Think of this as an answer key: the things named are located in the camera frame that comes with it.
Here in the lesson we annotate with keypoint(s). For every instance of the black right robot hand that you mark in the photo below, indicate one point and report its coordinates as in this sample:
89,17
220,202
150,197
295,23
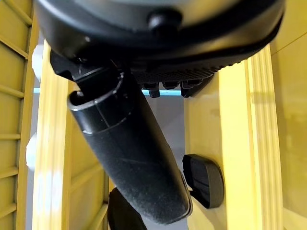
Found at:
124,134

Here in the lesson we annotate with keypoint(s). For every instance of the black sole-shaped part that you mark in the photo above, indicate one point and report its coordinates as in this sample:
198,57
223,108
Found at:
204,182
187,72
121,212

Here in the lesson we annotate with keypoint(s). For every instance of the yellow ribbed shelf panel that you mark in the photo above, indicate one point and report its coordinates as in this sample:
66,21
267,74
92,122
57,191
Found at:
12,107

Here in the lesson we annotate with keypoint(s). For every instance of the yellow flat shelf panel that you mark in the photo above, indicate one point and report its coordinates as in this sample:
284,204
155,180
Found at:
293,119

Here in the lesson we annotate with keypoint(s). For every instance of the light blue bar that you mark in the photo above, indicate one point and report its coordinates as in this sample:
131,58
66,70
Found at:
168,92

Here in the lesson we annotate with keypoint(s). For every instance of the white round knob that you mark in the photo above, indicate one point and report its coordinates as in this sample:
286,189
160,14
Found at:
31,151
37,63

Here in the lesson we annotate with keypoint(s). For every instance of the yellow shelf post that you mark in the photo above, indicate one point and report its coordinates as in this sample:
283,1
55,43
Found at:
249,143
51,148

